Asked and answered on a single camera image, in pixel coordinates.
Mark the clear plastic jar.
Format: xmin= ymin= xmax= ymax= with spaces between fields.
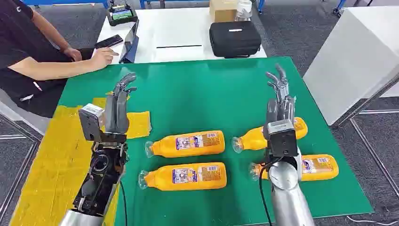
xmin=234 ymin=0 xmax=253 ymax=22

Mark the cardboard box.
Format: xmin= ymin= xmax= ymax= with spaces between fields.
xmin=209 ymin=0 xmax=239 ymax=23

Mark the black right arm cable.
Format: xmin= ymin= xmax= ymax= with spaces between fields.
xmin=258 ymin=157 xmax=284 ymax=226

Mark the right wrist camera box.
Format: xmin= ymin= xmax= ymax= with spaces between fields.
xmin=263 ymin=119 xmax=299 ymax=158

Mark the person's right hand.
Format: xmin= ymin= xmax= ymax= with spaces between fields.
xmin=89 ymin=47 xmax=120 ymax=71

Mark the blue metal frame with wheels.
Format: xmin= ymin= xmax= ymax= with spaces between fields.
xmin=257 ymin=0 xmax=347 ymax=16

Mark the thin black strip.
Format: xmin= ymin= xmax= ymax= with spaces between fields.
xmin=156 ymin=45 xmax=203 ymax=49

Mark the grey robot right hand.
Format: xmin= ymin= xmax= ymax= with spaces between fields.
xmin=265 ymin=63 xmax=297 ymax=125

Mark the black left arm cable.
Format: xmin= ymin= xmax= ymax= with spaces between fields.
xmin=120 ymin=181 xmax=128 ymax=226

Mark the white table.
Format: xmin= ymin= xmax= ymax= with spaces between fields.
xmin=92 ymin=7 xmax=268 ymax=65

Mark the steel floor frame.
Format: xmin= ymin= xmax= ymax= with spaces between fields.
xmin=0 ymin=113 xmax=43 ymax=219
xmin=349 ymin=107 xmax=399 ymax=198

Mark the black remote controller with screen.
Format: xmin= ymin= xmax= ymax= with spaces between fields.
xmin=107 ymin=3 xmax=139 ymax=27

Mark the tablet in blue case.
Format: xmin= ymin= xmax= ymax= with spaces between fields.
xmin=119 ymin=19 xmax=140 ymax=64

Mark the person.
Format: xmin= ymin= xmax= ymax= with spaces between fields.
xmin=0 ymin=0 xmax=120 ymax=119

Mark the yellow sheet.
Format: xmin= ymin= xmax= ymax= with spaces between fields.
xmin=9 ymin=91 xmax=152 ymax=226

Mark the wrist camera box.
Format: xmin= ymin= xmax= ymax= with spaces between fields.
xmin=263 ymin=119 xmax=299 ymax=158
xmin=78 ymin=103 xmax=107 ymax=143

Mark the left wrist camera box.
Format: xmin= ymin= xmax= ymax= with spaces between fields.
xmin=78 ymin=103 xmax=107 ymax=143

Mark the black smartphone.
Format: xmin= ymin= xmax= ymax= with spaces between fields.
xmin=94 ymin=34 xmax=124 ymax=49

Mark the white cabinet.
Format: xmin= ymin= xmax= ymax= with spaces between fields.
xmin=303 ymin=5 xmax=399 ymax=126

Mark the person's left hand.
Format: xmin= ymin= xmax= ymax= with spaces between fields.
xmin=63 ymin=47 xmax=83 ymax=62

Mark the green table mat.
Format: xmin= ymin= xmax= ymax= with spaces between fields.
xmin=57 ymin=57 xmax=374 ymax=226

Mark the orange drink bottle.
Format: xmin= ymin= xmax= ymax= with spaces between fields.
xmin=248 ymin=154 xmax=340 ymax=183
xmin=144 ymin=130 xmax=226 ymax=159
xmin=138 ymin=162 xmax=228 ymax=192
xmin=231 ymin=117 xmax=309 ymax=154

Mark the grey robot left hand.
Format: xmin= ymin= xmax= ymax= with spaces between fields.
xmin=104 ymin=72 xmax=138 ymax=135

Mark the black carrying case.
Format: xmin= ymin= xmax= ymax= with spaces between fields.
xmin=208 ymin=20 xmax=262 ymax=59

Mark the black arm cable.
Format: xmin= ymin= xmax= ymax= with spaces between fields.
xmin=120 ymin=181 xmax=128 ymax=226
xmin=258 ymin=157 xmax=284 ymax=226

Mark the white floor cable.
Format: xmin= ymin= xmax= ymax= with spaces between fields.
xmin=346 ymin=216 xmax=399 ymax=226

